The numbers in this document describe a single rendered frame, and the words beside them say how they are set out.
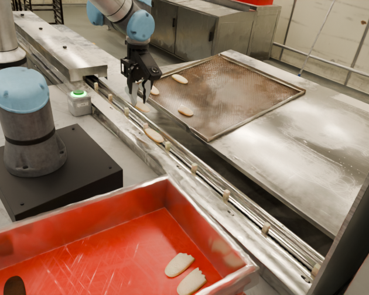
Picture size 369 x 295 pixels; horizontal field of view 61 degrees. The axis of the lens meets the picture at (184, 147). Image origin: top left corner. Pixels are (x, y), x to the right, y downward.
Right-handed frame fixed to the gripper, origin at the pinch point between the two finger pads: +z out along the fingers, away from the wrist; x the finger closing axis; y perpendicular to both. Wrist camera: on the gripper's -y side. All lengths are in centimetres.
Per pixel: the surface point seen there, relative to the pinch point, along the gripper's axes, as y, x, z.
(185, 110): -8.4, -13.9, 3.1
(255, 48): 178, -306, 58
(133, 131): -5.0, 5.8, 7.5
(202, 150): -21.9, -11.4, 11.8
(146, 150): -17.1, 9.1, 7.6
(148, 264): -49, 30, 12
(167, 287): -56, 31, 12
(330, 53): 108, -377, 53
